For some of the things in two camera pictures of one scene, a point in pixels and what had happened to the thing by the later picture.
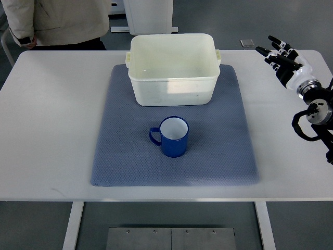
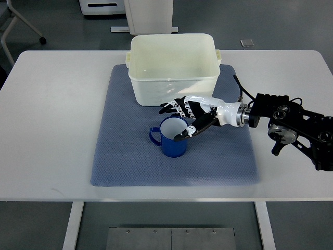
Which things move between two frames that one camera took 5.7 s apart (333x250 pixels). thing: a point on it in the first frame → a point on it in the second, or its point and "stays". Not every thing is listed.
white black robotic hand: [291, 67] → [206, 111]
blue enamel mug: [174, 132] stays
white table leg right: [265, 225] stays
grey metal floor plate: [170, 238] stays
